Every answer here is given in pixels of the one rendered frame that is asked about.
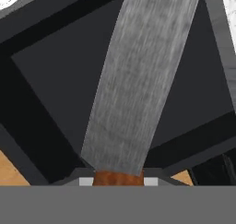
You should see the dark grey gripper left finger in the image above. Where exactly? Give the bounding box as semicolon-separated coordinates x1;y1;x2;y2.
51;168;95;186

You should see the black glossy object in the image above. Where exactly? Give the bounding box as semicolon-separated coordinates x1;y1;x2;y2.
187;153;236;186

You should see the brown-handled grey kitchen knife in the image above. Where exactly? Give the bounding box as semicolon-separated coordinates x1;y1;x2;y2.
80;0;204;186

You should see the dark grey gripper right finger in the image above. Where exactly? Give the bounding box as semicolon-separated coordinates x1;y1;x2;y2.
143;168;190;186

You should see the dark grey cupboard door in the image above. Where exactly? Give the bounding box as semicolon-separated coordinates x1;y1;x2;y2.
0;0;236;186

